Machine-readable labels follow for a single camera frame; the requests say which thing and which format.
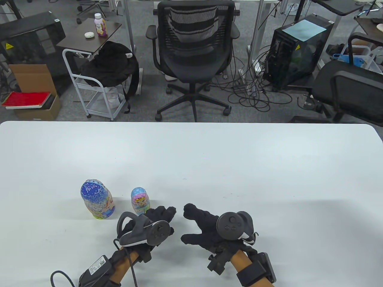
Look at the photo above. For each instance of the black padded office chair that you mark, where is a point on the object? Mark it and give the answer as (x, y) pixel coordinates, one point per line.
(353, 86)

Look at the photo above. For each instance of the black desk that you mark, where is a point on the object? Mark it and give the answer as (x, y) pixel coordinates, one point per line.
(344, 7)

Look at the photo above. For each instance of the medium pink Russian doll head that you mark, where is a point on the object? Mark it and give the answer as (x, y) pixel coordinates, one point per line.
(138, 194)

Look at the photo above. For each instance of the person's right hand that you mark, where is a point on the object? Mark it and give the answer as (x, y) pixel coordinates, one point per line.
(208, 227)

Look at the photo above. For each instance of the teal paper sheet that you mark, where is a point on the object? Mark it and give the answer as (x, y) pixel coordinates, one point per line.
(303, 30)

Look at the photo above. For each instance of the large floral Russian doll base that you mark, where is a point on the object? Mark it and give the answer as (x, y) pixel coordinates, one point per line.
(103, 209)

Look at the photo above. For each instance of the white power strip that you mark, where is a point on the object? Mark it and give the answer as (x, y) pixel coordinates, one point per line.
(243, 74)

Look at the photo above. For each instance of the dark side table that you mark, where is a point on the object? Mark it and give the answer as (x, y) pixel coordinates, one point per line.
(89, 43)
(368, 25)

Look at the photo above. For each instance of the white round case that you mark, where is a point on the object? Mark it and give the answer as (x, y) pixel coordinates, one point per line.
(89, 35)

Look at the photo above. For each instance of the black book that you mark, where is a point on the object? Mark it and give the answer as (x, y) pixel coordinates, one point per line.
(49, 101)

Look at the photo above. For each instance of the medium Russian doll base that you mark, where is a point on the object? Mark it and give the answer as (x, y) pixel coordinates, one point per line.
(141, 210)

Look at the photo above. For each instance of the person's left hand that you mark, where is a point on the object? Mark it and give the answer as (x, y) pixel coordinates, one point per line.
(161, 213)

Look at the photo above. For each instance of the red notebook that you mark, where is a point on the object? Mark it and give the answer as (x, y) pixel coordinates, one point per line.
(25, 99)

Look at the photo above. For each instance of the person's right forearm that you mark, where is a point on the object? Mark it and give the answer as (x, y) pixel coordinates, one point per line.
(241, 260)

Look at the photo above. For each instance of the purple label drink bottle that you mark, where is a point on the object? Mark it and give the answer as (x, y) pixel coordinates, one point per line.
(101, 28)

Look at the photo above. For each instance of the black mesh office chair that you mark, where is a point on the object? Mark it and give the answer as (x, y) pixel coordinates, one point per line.
(194, 65)

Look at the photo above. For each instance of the black computer tower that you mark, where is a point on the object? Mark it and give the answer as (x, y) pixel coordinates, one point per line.
(287, 59)

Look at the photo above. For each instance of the black backpack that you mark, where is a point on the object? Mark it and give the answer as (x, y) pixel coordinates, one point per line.
(110, 65)

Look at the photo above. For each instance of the grey desk leg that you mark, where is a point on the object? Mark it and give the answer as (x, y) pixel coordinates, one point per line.
(257, 30)

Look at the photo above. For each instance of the black cabinet with yellow sticker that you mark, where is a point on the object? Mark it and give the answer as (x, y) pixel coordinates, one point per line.
(27, 39)

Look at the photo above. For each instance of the cardboard box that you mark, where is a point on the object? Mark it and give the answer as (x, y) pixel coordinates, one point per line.
(33, 77)

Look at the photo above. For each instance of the person's left forearm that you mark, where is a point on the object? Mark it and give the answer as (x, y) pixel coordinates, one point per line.
(124, 266)

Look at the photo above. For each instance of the blue bag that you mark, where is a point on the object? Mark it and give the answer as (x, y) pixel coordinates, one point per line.
(357, 61)

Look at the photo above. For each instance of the black round tracking controller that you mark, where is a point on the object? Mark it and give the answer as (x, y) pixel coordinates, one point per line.
(158, 233)
(229, 225)

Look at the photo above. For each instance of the large blue Russian doll head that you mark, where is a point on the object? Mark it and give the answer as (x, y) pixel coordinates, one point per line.
(92, 191)

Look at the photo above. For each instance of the white metal cart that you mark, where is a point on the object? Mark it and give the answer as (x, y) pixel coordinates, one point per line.
(101, 109)

